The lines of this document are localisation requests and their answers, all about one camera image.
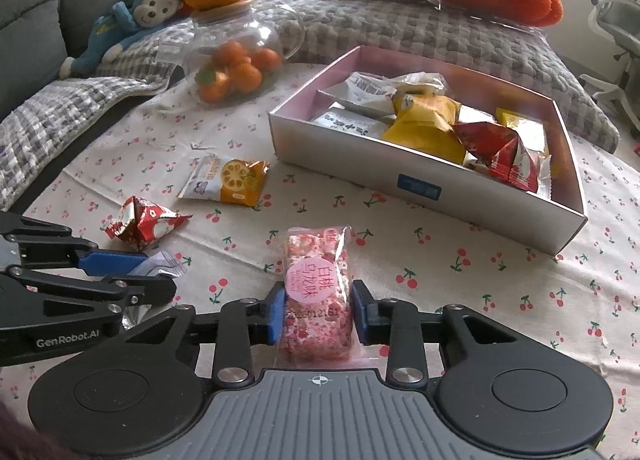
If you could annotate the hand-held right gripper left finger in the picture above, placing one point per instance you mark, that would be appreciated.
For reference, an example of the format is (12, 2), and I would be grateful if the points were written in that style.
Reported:
(275, 315)

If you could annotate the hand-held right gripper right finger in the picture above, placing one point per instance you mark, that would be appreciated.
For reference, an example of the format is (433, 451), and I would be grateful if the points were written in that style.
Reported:
(361, 315)

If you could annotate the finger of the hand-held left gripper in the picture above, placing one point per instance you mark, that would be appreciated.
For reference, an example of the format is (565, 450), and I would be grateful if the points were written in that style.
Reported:
(115, 262)
(150, 290)

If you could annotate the clear bluish snack packet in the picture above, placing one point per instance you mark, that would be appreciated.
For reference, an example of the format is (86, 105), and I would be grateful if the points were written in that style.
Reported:
(165, 264)

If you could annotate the pink snack bar packet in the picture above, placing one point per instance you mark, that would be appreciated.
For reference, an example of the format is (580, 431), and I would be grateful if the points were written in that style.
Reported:
(317, 290)

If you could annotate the pink silver cardboard box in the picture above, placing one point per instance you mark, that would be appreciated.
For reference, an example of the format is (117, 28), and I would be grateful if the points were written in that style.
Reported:
(350, 149)

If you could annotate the red white snack packet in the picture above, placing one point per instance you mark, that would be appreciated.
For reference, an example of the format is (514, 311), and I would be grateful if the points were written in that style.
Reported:
(147, 225)
(480, 139)
(520, 167)

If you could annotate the cherry print tablecloth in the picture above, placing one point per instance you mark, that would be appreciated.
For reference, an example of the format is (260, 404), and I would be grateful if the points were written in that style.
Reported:
(450, 290)

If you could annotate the dark red cloth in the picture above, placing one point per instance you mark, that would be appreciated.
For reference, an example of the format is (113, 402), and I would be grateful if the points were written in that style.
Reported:
(20, 440)

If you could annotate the orange white lotus snack packet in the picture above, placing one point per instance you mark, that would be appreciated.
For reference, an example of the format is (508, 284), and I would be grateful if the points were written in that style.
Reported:
(230, 179)

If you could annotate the long white snack packet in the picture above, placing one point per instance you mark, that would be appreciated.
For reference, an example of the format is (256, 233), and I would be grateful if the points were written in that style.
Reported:
(345, 119)

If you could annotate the puffed yellow snack bag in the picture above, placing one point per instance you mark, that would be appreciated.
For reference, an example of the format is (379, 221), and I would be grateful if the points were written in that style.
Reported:
(425, 129)

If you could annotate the white dark-print snack packet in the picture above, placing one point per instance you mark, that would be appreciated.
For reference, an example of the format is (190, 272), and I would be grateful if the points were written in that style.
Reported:
(365, 89)

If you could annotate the blue monkey plush toy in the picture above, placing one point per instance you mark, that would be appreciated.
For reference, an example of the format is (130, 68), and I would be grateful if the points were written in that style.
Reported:
(115, 34)

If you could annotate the cluster of small oranges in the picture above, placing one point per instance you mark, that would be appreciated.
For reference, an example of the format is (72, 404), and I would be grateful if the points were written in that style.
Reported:
(245, 74)

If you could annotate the silver snack packet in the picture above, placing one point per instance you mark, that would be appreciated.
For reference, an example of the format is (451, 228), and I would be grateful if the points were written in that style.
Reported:
(477, 114)

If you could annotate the white yellowish snack packet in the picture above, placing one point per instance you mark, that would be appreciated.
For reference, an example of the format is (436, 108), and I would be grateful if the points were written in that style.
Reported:
(420, 82)

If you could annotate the glass jar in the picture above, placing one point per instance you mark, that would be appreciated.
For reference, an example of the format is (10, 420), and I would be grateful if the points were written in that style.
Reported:
(210, 39)

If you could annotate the grey sofa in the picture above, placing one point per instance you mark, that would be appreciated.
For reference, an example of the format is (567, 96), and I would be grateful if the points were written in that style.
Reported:
(30, 29)

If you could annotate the grey checked blanket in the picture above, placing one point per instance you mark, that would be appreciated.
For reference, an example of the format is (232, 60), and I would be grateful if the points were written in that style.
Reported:
(400, 24)

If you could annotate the clear plastic sheet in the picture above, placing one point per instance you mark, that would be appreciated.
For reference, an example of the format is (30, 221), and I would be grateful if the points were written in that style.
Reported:
(495, 22)

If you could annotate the grey white office chair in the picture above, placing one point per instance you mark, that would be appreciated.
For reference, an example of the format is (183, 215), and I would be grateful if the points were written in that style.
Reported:
(612, 4)

